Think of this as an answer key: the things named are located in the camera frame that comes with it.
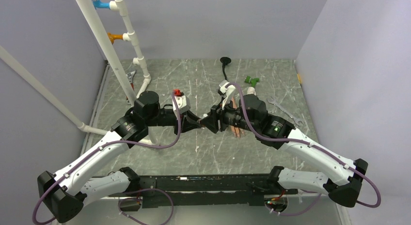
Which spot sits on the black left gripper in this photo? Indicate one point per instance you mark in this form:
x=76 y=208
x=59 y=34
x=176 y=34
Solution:
x=189 y=121

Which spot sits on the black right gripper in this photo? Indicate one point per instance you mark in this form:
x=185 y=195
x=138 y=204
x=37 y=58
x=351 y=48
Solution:
x=216 y=113

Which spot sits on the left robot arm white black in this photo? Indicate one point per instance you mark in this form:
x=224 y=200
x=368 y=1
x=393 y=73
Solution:
x=68 y=190

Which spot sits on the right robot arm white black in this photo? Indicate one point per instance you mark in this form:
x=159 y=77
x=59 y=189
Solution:
x=337 y=177

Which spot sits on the mannequin practice hand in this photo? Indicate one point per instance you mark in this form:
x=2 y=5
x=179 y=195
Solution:
x=237 y=132

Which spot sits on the white pipe fitting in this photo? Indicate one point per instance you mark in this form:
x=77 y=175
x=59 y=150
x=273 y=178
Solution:
x=251 y=91

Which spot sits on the green pipe fitting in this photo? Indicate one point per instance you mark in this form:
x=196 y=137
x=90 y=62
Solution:
x=251 y=81

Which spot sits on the black flexible stand with base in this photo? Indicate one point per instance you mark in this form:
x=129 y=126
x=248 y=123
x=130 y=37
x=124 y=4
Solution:
x=225 y=61

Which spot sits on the silver combination wrench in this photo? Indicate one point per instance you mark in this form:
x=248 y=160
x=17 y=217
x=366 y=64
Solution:
x=274 y=102

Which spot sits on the orange pipe fitting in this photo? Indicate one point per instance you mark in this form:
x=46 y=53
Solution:
x=113 y=37

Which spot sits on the blue pipe fitting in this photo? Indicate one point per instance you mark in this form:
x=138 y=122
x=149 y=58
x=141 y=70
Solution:
x=98 y=4

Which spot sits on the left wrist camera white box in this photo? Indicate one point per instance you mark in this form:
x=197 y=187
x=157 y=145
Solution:
x=182 y=102

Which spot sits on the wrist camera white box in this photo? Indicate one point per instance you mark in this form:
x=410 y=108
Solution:
x=226 y=91
x=182 y=102

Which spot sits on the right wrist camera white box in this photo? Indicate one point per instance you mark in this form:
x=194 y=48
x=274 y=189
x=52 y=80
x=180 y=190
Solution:
x=226 y=91

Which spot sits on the adjustable wrench red handle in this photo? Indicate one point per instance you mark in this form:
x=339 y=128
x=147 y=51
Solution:
x=130 y=77

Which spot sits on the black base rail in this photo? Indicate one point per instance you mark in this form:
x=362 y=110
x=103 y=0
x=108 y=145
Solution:
x=155 y=191

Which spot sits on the white PVC pipe frame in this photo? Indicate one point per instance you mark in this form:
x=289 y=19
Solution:
x=53 y=41

